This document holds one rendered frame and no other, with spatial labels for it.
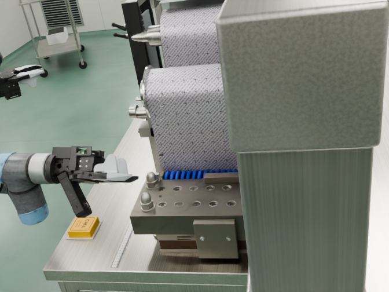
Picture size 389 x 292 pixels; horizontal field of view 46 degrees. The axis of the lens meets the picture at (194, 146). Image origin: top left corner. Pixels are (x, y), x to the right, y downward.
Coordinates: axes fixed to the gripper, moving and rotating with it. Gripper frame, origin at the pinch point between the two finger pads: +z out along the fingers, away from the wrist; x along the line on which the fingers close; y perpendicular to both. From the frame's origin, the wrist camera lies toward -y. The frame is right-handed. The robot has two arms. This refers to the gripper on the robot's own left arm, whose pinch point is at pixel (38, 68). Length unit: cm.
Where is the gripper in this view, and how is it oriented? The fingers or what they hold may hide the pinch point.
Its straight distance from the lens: 175.4
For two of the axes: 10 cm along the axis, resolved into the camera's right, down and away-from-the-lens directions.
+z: 9.0, -3.1, 3.0
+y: 0.8, 8.0, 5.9
